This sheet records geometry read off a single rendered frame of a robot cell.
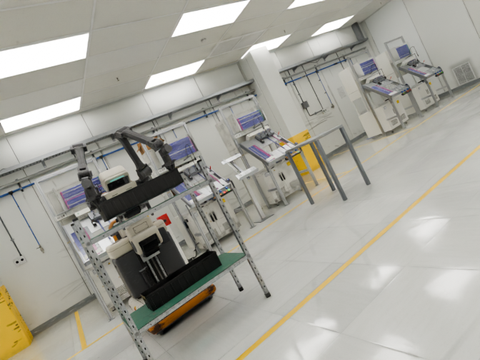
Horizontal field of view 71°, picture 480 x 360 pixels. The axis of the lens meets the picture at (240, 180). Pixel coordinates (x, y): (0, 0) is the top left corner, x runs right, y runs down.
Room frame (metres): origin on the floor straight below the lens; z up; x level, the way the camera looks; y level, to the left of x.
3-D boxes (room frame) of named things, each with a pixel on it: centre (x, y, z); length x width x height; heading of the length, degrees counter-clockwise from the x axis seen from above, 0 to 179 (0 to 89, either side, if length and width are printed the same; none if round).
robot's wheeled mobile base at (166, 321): (3.02, 1.04, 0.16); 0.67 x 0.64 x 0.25; 30
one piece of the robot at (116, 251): (3.10, 1.09, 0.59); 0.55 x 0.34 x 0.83; 120
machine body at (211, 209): (5.27, 0.76, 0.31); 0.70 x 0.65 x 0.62; 119
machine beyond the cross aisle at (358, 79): (7.73, -3.59, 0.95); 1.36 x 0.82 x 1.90; 29
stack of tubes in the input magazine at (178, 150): (5.19, 0.65, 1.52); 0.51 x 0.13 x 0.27; 119
